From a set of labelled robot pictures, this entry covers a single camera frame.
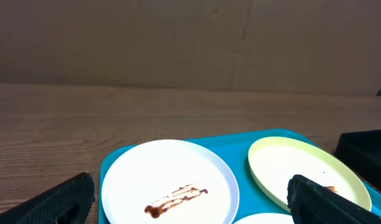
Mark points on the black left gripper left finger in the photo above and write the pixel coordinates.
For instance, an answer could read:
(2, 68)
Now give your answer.
(69, 202)

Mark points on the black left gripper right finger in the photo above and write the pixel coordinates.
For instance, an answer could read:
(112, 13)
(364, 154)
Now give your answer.
(311, 203)

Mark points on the white plate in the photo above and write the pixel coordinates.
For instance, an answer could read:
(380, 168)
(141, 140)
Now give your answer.
(266, 218)
(169, 181)

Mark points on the yellow-green plate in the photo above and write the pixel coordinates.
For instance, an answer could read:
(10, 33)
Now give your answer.
(275, 160)

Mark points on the teal plastic tray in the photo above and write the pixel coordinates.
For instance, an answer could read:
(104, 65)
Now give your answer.
(233, 149)

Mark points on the black rectangular tray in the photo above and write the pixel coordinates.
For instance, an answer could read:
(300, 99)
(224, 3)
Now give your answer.
(361, 152)

